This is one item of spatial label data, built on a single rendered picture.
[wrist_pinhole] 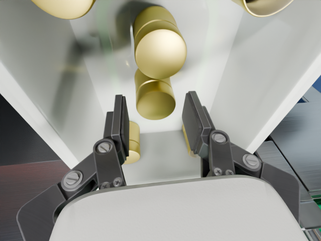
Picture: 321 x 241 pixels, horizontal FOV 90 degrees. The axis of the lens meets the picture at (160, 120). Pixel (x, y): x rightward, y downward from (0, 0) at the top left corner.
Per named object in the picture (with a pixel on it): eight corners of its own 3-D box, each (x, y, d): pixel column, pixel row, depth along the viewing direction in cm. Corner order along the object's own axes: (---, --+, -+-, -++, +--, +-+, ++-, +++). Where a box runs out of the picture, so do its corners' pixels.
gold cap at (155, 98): (132, 61, 15) (133, 91, 12) (170, 60, 15) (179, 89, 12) (135, 92, 17) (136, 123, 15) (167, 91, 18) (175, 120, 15)
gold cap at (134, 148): (140, 136, 23) (142, 163, 20) (115, 137, 23) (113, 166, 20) (138, 119, 21) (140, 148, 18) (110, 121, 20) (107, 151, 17)
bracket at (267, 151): (221, 174, 26) (240, 224, 22) (245, 142, 19) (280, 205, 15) (242, 172, 27) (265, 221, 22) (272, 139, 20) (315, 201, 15)
